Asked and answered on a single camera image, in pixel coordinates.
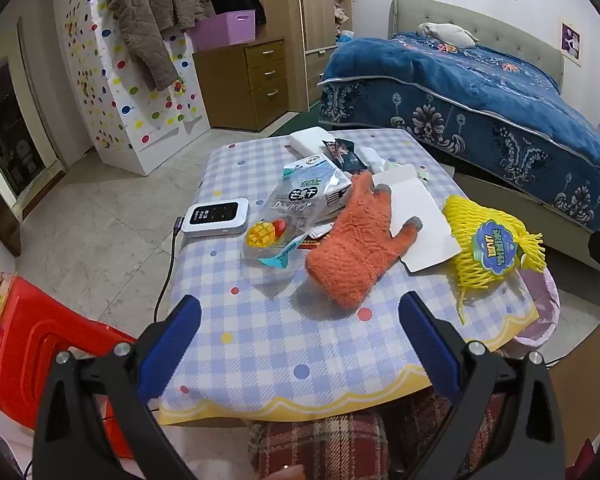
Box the person's plaid pants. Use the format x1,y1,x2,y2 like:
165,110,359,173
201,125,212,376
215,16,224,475
247,390,506,480

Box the grey upholstered bed frame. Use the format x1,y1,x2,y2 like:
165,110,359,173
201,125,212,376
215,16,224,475
390,0,600,273

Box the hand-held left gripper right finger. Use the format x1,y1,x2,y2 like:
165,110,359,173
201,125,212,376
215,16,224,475
397,290,566,480

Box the wooden drawer cabinet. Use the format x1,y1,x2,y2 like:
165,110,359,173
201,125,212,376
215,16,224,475
194,37,287,132

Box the white crumpled wrapper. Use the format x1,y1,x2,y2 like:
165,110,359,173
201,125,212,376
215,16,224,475
365,147,406,171

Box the white polka dot cabinet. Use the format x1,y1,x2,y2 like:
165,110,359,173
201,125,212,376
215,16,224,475
52,0,211,177

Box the yellow foam fruit net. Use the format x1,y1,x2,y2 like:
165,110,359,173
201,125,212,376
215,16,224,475
442,195,546,326

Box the red plastic stool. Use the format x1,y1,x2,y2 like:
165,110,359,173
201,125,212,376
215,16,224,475
0,274,141,456

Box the bed with blue blanket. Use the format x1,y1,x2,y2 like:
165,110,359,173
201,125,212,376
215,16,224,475
317,32,600,253

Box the purple plastic basket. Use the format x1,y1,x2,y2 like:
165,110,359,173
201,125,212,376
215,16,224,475
187,10,257,51

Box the wooden wardrobe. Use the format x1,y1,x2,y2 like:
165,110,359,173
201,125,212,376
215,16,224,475
252,0,356,111

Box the dark glass cabinet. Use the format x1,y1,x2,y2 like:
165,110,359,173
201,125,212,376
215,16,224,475
0,60,66,211

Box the dark floral packet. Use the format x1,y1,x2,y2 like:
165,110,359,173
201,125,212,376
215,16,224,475
325,136,376,173

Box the brown quilted jacket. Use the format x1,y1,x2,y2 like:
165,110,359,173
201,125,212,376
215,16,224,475
105,0,216,92

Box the orange fluffy glove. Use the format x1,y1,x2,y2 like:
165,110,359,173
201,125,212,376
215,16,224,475
305,171,425,311

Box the black charging cable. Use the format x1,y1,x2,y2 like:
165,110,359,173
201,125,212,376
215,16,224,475
152,216,185,323

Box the small red packet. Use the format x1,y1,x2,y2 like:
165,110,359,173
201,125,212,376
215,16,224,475
300,225,336,252

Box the green floor mat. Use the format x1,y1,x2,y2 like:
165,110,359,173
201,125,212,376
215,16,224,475
275,107,326,136

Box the white pillow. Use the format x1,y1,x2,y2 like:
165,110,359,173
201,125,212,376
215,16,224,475
417,22,481,46

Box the small wall poster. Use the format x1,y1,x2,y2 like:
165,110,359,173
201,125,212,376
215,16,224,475
560,21,583,63

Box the white tissue pack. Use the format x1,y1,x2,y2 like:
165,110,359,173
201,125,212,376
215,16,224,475
288,129,333,156

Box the clear dried mango packet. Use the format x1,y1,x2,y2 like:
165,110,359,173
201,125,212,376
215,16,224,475
243,167,331,273

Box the white portable device black screen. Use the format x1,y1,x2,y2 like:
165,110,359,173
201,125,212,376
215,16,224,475
180,200,252,237

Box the cardboard box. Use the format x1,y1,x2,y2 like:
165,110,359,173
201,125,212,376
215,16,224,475
547,322,600,468

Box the white paper sheet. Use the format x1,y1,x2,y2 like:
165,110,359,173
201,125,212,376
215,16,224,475
371,165,462,274

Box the pink lined trash bin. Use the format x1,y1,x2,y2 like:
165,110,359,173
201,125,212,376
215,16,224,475
500,267,561,358

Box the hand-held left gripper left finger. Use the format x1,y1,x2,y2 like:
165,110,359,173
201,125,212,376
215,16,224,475
32,294,203,480

